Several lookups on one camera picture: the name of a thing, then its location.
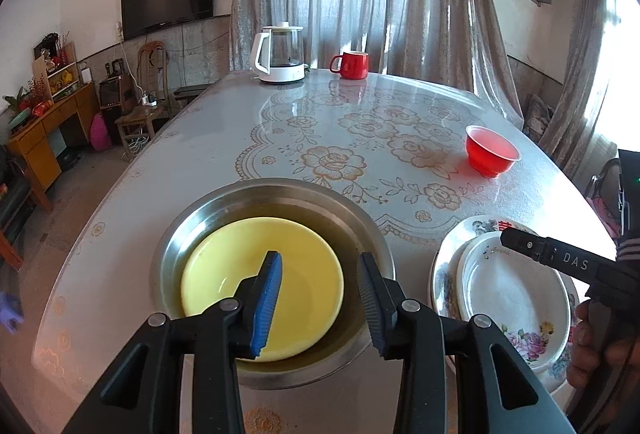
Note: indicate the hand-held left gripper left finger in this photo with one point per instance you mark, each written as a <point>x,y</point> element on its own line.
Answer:
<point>267,304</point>

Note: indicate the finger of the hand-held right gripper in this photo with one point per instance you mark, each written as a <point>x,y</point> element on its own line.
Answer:
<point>525,244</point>

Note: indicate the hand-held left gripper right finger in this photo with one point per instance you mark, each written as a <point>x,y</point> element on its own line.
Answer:
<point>372,309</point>

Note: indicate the yellow bowl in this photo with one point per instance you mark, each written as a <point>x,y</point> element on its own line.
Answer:
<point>300,264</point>

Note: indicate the white floral plate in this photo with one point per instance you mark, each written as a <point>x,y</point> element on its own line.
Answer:
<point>510,294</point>

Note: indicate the stainless steel basin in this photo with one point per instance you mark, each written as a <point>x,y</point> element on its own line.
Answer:
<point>350,234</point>

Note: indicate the person's right hand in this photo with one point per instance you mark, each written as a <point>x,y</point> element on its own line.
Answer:
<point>592,364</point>

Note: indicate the red bowl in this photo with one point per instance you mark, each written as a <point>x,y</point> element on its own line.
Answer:
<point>492,154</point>

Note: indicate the grey side curtain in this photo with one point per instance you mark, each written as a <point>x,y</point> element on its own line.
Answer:
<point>585,54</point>

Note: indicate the dark wooden bench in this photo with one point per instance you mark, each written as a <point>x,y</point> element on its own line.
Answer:
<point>192,90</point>

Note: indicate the wooden chair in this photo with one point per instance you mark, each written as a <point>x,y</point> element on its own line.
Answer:
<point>137,116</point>

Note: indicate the white glass electric kettle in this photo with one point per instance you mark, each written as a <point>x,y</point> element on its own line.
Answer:
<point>282,74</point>

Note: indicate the white power strip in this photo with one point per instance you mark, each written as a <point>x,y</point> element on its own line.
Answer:
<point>148,101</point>

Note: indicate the pink bag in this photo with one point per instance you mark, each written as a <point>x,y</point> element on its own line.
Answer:
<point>101,134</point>

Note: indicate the red mug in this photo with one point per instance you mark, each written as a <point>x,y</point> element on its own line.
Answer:
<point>352,65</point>

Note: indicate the purple cloth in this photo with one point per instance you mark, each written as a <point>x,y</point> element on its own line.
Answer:
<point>11,311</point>

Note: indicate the black armchair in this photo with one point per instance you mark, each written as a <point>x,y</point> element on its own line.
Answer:
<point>12,209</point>

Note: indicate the wooden desk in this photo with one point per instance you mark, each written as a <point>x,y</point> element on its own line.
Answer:
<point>35,139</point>

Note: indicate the wooden shelf unit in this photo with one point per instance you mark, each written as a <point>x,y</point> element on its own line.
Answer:
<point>60,79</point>

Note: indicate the green potted plant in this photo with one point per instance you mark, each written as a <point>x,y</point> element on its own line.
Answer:
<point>20,101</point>

